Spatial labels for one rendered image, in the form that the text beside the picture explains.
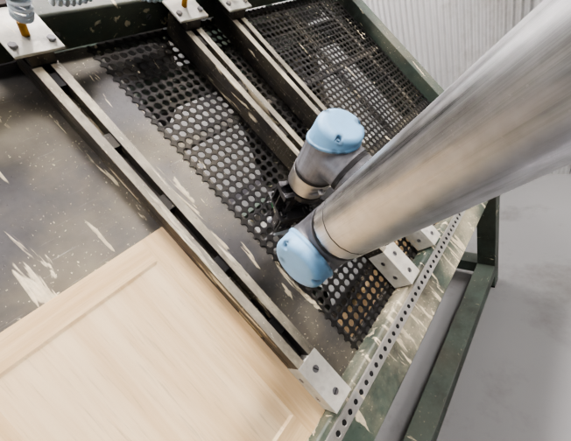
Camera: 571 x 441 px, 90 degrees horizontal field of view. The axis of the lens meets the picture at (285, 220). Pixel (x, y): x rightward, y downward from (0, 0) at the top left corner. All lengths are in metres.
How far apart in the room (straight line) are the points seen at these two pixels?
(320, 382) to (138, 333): 0.39
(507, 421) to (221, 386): 1.35
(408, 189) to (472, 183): 0.04
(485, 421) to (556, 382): 0.37
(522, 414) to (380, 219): 1.60
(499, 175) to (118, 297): 0.65
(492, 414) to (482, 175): 1.62
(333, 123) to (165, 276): 0.48
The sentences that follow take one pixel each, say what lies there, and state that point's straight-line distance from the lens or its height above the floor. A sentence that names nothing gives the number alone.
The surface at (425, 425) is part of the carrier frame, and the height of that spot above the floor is 0.18.
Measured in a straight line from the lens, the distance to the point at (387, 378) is 0.86.
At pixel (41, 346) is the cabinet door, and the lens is 0.70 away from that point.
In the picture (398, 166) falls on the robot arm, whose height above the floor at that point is 1.50.
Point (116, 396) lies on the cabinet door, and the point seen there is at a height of 1.18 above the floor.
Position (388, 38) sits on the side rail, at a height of 1.50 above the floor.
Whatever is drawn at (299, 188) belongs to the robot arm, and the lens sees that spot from 0.50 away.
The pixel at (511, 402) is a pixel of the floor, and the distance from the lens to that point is 1.82.
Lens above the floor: 1.59
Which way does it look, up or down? 28 degrees down
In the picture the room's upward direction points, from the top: 22 degrees counter-clockwise
